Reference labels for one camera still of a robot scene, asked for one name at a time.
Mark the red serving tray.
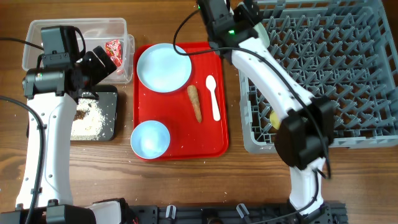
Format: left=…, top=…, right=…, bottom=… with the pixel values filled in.
left=133, top=45, right=229, bottom=161

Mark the black plastic tray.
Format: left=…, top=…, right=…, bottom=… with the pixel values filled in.
left=27, top=85, right=118, bottom=144

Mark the grey dishwasher rack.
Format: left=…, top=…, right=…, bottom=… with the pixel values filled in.
left=257, top=0, right=397, bottom=149

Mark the brown food scrap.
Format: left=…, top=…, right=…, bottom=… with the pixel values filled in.
left=74, top=110, right=87, bottom=121

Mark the clear plastic bin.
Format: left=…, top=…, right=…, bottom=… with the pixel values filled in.
left=25, top=17, right=135, bottom=84

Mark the green bowl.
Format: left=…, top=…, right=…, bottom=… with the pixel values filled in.
left=254, top=22, right=270, bottom=48

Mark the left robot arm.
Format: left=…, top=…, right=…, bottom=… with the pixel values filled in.
left=1, top=26, right=137, bottom=223

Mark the orange carrot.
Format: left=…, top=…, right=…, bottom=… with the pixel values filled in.
left=187, top=85, right=202, bottom=123

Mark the white rice pile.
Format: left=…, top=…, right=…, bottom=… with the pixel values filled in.
left=71, top=98, right=105, bottom=141

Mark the red snack wrapper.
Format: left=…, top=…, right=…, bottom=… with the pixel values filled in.
left=104, top=39, right=123, bottom=67

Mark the light blue plate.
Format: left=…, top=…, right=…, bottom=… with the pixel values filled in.
left=136, top=43, right=192, bottom=93

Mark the white plastic spoon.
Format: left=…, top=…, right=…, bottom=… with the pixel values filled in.
left=206, top=75, right=221, bottom=121

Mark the yellow plastic cup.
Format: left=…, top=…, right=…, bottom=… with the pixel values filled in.
left=269, top=110, right=280, bottom=130

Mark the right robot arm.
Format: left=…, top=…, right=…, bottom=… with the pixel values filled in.
left=197, top=0, right=334, bottom=218

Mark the light blue bowl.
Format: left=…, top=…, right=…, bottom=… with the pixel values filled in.
left=131, top=120, right=171, bottom=160

